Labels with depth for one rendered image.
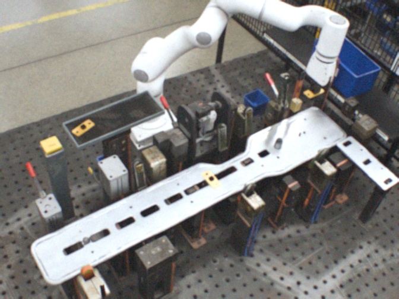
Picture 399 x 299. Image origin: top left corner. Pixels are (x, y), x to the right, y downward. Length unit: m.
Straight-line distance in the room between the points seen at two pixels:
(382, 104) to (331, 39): 0.71
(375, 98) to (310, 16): 0.72
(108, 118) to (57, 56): 2.28
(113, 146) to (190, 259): 0.55
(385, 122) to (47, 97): 2.42
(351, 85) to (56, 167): 1.33
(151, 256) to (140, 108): 0.58
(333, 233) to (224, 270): 0.53
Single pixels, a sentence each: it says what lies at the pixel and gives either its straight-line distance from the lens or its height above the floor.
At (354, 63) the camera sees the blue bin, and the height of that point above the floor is 1.08.
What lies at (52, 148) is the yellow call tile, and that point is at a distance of 1.79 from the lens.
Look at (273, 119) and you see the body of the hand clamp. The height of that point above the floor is 0.99.
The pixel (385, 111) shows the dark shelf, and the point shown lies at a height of 1.03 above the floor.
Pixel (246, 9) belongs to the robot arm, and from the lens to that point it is 1.76.
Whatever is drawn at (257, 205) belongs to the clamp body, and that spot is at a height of 1.04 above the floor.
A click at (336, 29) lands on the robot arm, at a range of 1.73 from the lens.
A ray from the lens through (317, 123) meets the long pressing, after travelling 2.20.
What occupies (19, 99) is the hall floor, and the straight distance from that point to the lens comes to 3.76.
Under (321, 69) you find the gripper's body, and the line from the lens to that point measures 1.85.
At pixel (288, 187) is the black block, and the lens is 1.94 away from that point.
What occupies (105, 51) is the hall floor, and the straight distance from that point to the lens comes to 4.09.
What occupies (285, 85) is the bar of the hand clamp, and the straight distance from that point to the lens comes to 2.09.
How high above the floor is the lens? 2.48
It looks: 48 degrees down
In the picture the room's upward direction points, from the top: 7 degrees clockwise
